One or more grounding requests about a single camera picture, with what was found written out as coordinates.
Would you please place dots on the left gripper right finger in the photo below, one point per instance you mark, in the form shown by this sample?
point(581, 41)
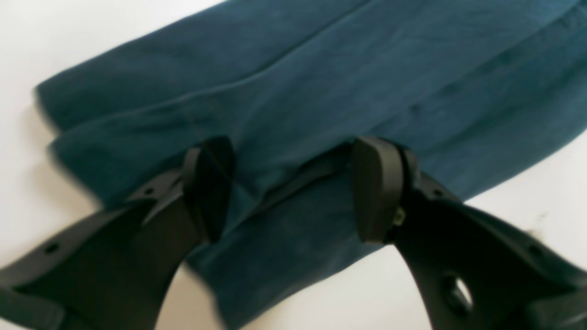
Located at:
point(473, 270)

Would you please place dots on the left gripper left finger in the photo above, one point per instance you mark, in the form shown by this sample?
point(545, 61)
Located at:
point(112, 270)

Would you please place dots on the dark blue t-shirt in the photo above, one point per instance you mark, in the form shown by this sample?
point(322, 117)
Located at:
point(480, 90)

